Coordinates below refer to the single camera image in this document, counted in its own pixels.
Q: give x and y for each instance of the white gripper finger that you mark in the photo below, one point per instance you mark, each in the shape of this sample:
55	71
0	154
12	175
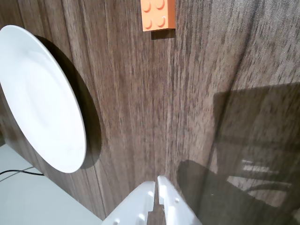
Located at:
134	206
174	211

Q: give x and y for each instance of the white round plate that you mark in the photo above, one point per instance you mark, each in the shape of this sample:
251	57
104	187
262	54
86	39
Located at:
39	98

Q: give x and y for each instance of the orange lego block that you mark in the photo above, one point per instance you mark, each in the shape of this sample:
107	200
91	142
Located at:
155	14

